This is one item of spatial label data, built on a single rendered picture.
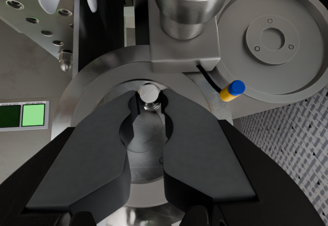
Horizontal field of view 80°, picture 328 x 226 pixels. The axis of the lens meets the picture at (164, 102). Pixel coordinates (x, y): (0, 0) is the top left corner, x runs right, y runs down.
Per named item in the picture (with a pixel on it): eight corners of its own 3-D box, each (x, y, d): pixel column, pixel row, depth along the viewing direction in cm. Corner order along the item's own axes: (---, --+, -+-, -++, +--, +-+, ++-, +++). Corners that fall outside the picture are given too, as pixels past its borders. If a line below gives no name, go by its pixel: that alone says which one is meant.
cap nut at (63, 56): (70, 51, 50) (69, 68, 49) (76, 57, 53) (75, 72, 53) (55, 51, 50) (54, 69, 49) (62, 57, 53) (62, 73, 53)
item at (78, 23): (81, -87, 21) (77, 81, 18) (124, 30, 44) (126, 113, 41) (76, -87, 21) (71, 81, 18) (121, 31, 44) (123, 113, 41)
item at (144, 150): (67, 157, 14) (114, 62, 15) (79, 154, 16) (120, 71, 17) (167, 203, 13) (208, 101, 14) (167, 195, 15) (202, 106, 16)
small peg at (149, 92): (150, 77, 12) (166, 94, 12) (152, 88, 14) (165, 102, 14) (132, 92, 12) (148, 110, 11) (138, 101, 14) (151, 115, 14)
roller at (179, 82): (210, 59, 17) (220, 205, 15) (181, 106, 42) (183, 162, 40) (73, 62, 17) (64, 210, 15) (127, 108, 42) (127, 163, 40)
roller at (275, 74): (327, -24, 19) (355, 100, 17) (233, 69, 44) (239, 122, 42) (200, -19, 18) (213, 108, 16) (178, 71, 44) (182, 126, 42)
